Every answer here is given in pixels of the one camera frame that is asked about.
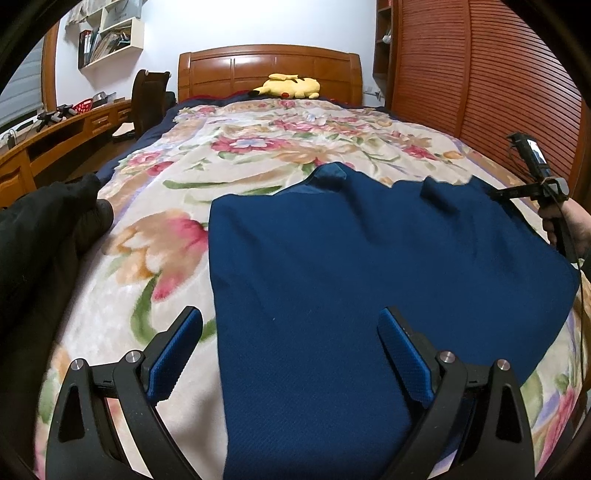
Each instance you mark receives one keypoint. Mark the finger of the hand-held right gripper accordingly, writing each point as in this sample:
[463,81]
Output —
[517,192]

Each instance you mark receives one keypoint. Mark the person's right hand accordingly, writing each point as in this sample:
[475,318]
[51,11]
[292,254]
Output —
[579,221]

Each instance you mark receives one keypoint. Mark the floral blanket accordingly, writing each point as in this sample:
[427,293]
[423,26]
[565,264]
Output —
[184,184]

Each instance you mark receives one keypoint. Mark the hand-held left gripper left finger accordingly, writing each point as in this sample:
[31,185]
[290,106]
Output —
[173,353]

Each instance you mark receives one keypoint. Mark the white wall shelf unit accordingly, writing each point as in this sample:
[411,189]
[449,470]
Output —
[115,41]

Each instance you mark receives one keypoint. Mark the wooden desk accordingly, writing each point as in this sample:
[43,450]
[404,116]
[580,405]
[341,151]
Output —
[46,152]

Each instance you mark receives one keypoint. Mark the wooden open side shelf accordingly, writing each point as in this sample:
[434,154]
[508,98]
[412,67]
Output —
[382,50]

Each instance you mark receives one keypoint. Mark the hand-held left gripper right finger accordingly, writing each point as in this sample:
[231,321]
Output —
[406,355]

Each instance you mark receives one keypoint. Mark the wall socket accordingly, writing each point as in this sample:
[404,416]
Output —
[373,93]

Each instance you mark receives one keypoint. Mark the wooden bed headboard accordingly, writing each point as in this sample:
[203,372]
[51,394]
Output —
[231,74]

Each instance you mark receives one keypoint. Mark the wooden louvered wardrobe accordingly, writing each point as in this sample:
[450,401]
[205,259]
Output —
[485,83]

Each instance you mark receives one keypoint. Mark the grey window blind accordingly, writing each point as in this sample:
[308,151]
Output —
[21,92]

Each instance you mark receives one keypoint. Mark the navy blue suit jacket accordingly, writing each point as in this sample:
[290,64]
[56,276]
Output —
[346,258]

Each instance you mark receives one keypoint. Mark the person's black trouser legs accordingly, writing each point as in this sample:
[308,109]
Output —
[37,258]

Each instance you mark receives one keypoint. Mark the white cloth bundle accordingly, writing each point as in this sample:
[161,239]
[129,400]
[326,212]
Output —
[81,11]

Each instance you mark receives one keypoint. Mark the yellow plush toy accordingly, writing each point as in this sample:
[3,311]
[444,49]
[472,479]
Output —
[291,86]

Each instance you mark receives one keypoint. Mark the navy blue bed sheet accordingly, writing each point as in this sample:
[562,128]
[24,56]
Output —
[152,131]

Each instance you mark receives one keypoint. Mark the dark brown chair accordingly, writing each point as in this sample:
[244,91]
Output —
[147,101]

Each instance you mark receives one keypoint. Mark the red basket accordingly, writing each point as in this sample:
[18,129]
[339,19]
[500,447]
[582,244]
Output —
[84,106]

